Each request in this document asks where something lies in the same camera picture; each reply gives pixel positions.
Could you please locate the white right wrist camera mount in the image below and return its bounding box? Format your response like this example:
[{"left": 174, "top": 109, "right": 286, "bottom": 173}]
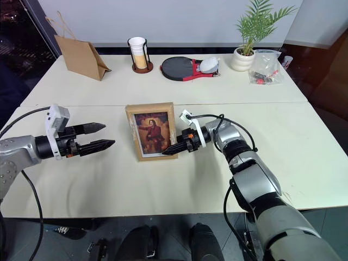
[{"left": 178, "top": 109, "right": 209, "bottom": 149}]

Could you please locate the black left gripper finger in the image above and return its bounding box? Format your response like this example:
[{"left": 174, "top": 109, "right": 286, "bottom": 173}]
[
  {"left": 80, "top": 122, "right": 107, "bottom": 135},
  {"left": 79, "top": 139, "right": 116, "bottom": 157}
]

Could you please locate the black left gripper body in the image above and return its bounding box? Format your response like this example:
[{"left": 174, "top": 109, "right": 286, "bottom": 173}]
[{"left": 56, "top": 125, "right": 84, "bottom": 159}]

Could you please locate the wooden picture frame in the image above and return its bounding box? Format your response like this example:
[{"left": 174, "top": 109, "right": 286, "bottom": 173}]
[{"left": 125, "top": 102, "right": 179, "bottom": 163}]

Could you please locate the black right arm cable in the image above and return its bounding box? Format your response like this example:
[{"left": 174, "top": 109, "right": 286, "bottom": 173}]
[{"left": 189, "top": 114, "right": 258, "bottom": 238}]

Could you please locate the red table tennis paddle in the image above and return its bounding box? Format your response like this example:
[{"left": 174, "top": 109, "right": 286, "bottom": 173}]
[{"left": 183, "top": 58, "right": 220, "bottom": 83}]

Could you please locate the white ribbed plant pot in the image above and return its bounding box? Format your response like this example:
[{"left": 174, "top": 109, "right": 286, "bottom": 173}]
[{"left": 230, "top": 46, "right": 257, "bottom": 72}]

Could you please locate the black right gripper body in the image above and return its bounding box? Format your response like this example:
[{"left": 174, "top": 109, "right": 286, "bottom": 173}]
[{"left": 180, "top": 128, "right": 201, "bottom": 153}]

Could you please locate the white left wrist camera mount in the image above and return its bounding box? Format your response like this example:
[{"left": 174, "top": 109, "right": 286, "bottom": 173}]
[{"left": 44, "top": 104, "right": 72, "bottom": 161}]

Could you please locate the white cup in holder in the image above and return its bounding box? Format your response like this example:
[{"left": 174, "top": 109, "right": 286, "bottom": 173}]
[{"left": 127, "top": 37, "right": 154, "bottom": 74}]

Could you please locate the brown paper bag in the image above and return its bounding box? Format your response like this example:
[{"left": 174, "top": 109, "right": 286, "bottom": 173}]
[{"left": 45, "top": 10, "right": 113, "bottom": 82}]

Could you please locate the stack of paper cups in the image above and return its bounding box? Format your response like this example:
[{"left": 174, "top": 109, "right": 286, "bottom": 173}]
[{"left": 128, "top": 37, "right": 148, "bottom": 70}]

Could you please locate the dark rounded shape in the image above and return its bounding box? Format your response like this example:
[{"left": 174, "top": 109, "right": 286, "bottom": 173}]
[{"left": 188, "top": 222, "right": 220, "bottom": 261}]

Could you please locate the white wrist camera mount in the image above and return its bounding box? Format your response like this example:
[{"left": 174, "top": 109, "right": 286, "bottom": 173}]
[
  {"left": 44, "top": 104, "right": 72, "bottom": 161},
  {"left": 178, "top": 109, "right": 209, "bottom": 149}
]

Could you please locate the clear plastic bag of parts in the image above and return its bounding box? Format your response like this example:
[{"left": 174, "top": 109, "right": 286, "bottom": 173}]
[{"left": 248, "top": 49, "right": 285, "bottom": 86}]

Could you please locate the black table tennis paddle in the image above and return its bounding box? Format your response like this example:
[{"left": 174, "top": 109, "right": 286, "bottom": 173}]
[{"left": 159, "top": 56, "right": 197, "bottom": 82}]

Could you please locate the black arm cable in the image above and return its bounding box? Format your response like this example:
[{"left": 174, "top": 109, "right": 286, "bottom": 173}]
[
  {"left": 0, "top": 107, "right": 52, "bottom": 261},
  {"left": 189, "top": 114, "right": 258, "bottom": 238}
]

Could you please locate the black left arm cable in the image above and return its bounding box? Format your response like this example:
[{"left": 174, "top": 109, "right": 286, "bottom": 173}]
[{"left": 0, "top": 107, "right": 52, "bottom": 261}]

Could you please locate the green palm plant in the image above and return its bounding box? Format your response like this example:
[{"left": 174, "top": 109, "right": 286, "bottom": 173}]
[{"left": 235, "top": 0, "right": 299, "bottom": 56}]

